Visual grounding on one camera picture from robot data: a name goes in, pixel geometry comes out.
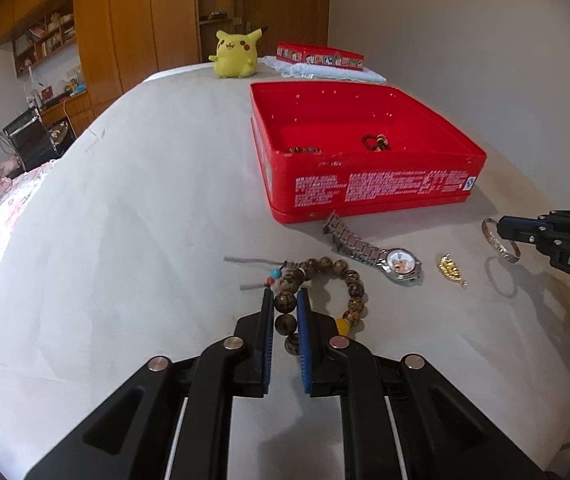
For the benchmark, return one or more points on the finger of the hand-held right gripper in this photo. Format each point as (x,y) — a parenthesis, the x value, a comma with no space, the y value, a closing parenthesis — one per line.
(532,240)
(520,225)

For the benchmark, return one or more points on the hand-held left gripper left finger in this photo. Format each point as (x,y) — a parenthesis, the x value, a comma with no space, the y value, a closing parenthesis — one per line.
(266,340)

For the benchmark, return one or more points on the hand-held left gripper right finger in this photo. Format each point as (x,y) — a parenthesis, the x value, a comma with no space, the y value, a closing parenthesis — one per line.
(305,340)

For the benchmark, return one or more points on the patterned silver bangle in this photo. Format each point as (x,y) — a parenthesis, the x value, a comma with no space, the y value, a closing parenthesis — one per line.
(495,250)

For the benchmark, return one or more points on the red tin box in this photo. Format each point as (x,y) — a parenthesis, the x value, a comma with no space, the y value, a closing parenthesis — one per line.
(365,190)

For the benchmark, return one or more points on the gold pendant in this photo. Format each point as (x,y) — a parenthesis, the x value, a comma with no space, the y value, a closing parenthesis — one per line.
(450,267)

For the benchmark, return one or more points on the silver wrist watch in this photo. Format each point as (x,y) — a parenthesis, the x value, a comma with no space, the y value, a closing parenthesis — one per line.
(400,262)

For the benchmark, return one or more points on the white folded cloth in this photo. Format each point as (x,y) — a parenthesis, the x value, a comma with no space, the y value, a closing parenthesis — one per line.
(355,76)

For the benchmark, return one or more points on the red tin lid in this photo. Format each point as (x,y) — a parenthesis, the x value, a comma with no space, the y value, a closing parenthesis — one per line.
(315,55)

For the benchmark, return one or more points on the yellow plush toy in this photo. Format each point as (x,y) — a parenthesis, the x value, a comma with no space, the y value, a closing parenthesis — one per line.
(235,55)

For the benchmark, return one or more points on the wooden desk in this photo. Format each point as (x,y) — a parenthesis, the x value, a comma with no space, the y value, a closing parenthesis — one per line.
(72,105)

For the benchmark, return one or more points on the pink plush toy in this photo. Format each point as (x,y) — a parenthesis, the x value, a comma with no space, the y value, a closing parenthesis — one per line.
(10,164)

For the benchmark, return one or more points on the black office chair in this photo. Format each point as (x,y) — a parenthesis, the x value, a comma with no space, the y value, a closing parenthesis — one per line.
(30,137)

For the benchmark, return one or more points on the wooden door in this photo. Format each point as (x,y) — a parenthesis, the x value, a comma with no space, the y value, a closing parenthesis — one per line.
(290,0)

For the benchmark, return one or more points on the wooden wardrobe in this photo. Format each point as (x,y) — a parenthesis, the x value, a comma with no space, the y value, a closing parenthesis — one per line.
(130,20)

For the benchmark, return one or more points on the wooden bookshelf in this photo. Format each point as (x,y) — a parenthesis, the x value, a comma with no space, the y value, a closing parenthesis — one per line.
(47,35)

